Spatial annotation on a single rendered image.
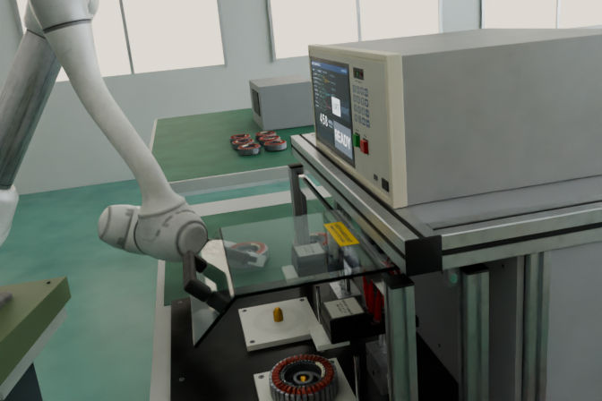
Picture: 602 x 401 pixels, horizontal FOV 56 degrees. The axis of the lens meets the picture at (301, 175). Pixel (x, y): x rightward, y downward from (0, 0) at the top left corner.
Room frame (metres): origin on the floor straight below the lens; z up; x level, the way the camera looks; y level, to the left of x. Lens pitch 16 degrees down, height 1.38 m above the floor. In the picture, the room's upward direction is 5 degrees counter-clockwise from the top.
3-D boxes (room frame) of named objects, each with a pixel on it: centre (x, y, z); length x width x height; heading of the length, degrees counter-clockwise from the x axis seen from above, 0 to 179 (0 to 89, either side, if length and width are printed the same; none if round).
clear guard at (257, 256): (0.75, 0.01, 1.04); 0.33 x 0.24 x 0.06; 101
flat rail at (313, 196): (0.94, -0.05, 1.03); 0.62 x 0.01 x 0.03; 11
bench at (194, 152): (3.29, 0.31, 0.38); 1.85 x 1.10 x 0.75; 11
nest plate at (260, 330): (1.04, 0.07, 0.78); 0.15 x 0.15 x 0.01; 11
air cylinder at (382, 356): (0.83, -0.12, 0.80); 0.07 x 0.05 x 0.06; 11
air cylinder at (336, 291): (1.07, -0.07, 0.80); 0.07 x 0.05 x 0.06; 11
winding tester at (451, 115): (0.97, -0.27, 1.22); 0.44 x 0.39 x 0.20; 11
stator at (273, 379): (0.80, 0.03, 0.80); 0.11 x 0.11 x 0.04
